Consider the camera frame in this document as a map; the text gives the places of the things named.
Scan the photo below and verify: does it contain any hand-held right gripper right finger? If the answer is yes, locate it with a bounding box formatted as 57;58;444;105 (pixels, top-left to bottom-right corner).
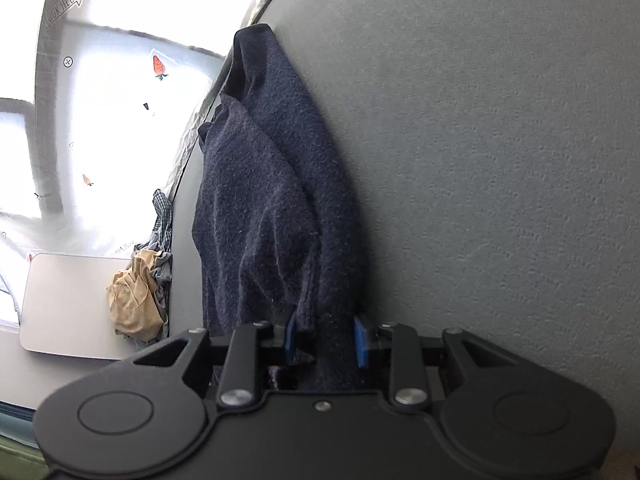
353;315;508;407

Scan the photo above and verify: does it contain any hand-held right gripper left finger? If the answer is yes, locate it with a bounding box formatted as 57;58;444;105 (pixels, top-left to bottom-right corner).
132;312;299;409

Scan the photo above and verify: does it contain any navy blue sweater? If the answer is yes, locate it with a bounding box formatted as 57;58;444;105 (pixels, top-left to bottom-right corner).
192;24;371;393

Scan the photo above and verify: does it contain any beige cloth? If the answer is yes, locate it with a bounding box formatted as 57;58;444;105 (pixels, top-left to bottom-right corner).
106;249;167;339

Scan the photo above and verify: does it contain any blue plaid shirt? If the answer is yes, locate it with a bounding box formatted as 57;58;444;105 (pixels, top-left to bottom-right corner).
149;189;174;346

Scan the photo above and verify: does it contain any white board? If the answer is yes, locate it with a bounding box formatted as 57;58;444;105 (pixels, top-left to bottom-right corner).
20;253;133;361

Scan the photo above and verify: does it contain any printed white sheet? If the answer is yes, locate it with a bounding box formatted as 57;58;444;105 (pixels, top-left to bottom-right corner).
0;0;296;331

